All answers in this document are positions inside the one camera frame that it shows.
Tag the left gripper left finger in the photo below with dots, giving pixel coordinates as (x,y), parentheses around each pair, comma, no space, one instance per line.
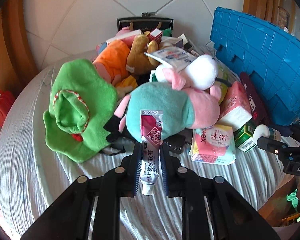
(90,207)

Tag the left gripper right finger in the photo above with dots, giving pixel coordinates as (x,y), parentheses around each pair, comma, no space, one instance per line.
(211,208)

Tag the green plush dinosaur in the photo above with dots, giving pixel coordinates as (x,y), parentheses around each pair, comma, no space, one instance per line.
(81,102)

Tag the ointment tube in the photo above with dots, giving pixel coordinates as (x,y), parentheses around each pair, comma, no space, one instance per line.
(151,128)

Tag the green small box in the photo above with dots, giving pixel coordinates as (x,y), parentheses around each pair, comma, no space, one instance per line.
(244,137)

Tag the pastel sanitary pad pack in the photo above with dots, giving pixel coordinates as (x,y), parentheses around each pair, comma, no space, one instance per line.
(213,145)

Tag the pink tissue pack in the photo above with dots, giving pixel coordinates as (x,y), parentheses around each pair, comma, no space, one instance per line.
(235,108)

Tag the blue plastic crate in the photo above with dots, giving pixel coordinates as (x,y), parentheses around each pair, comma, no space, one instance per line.
(268,54)

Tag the teal shirt pig plush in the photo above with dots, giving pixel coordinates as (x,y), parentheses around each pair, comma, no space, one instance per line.
(188,108)

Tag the white round plush toy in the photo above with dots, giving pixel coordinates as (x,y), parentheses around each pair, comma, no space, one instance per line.
(200,74)

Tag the red plastic bag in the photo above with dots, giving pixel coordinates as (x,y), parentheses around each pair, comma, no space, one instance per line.
(6,101)

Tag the white blue tissue packet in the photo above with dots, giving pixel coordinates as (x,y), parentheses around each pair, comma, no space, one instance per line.
(172,57)

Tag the orange dress pig plush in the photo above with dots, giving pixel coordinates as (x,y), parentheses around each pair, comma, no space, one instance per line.
(111,63)

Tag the brown bear plush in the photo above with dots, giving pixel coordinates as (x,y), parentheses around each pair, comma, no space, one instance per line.
(138,63)

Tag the dark green frog plush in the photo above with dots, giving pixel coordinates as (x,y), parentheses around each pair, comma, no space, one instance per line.
(167,32)

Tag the pink pig head plush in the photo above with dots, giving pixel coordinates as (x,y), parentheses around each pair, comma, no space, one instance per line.
(125,32)

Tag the black gift box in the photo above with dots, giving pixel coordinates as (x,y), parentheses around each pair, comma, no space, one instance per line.
(148,21)

